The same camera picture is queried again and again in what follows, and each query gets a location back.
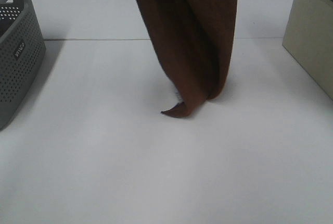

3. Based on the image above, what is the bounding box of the beige fabric storage box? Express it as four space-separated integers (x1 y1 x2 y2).
283 0 332 97

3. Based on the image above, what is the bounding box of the grey perforated plastic basket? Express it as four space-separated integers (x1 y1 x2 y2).
1 0 46 129

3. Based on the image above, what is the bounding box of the brown towel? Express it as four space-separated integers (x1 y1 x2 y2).
136 0 237 118

